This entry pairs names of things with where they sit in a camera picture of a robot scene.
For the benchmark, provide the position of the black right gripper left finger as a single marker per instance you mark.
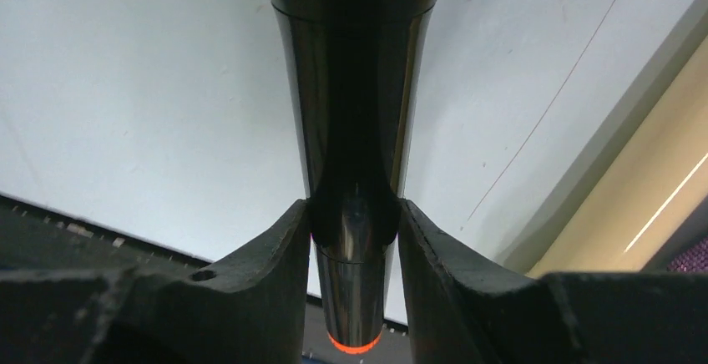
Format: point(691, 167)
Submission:
point(248, 307)

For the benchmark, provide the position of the beige microphone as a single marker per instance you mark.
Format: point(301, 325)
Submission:
point(653, 185)

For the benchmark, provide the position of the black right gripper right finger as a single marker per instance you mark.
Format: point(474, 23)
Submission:
point(464, 308)

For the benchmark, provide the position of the purple glitter microphone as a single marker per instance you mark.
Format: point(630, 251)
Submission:
point(694, 259)

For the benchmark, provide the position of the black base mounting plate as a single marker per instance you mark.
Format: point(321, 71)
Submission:
point(34, 237)

